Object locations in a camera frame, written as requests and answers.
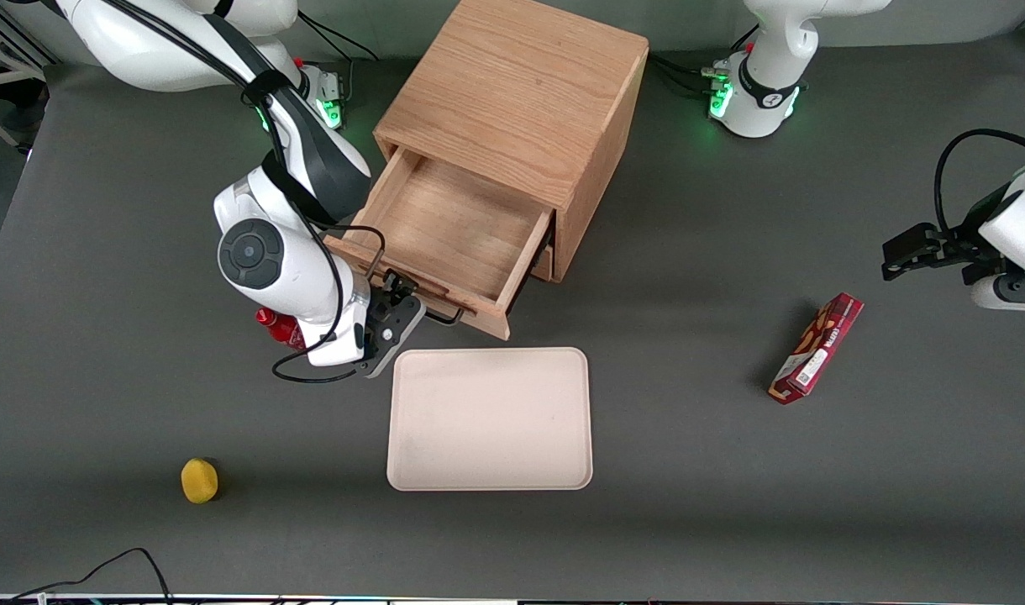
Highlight aluminium frame rail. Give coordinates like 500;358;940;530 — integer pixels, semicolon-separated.
0;8;60;68

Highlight red snack box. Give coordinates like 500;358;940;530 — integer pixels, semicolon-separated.
769;292;865;406

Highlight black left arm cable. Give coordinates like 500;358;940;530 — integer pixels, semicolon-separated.
935;129;1025;240

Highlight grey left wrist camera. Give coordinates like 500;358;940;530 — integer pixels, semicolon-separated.
972;273;1025;313

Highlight red soda bottle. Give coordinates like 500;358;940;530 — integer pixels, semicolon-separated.
255;308;308;350

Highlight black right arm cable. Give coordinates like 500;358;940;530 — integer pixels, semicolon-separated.
101;0;388;385

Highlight thin black table cable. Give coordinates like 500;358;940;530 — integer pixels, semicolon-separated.
13;548;174;605

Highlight black base cable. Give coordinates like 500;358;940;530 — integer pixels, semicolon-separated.
655;67;723;99
298;13;381;64
649;52;719;82

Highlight yellow lemon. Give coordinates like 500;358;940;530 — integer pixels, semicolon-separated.
181;458;219;505

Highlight wooden drawer cabinet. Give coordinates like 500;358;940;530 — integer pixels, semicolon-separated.
374;0;650;284

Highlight cream plastic tray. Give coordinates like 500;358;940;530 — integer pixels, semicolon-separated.
386;347;594;492

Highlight white metal tube frame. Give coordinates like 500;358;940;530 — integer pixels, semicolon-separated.
0;34;48;160

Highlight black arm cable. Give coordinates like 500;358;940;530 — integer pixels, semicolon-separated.
101;0;388;385
935;129;1025;240

